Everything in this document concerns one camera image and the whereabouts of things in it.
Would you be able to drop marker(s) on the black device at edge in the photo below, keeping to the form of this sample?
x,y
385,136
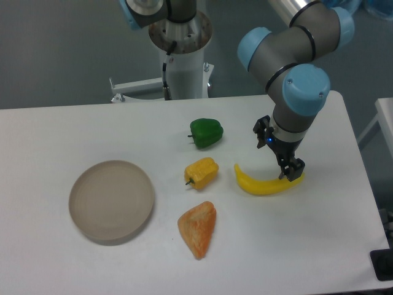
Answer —
x,y
382,264

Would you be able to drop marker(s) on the white side table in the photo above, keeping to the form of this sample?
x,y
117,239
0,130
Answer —
x,y
382,121

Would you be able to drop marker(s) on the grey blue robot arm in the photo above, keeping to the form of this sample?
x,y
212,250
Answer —
x,y
282,63

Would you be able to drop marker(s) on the yellow bell pepper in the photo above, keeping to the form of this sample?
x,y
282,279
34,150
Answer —
x,y
200,173

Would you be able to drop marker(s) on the green bell pepper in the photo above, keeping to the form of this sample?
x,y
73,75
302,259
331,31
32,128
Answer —
x,y
205,132

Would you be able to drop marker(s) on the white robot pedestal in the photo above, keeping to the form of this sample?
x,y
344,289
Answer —
x,y
184,73

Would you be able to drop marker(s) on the yellow banana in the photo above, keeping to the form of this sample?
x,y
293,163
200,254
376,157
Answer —
x,y
263,187

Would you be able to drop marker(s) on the beige round plate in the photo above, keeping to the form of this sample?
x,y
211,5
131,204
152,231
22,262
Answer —
x,y
111,202

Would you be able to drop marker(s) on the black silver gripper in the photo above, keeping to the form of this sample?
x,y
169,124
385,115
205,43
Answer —
x,y
283,144

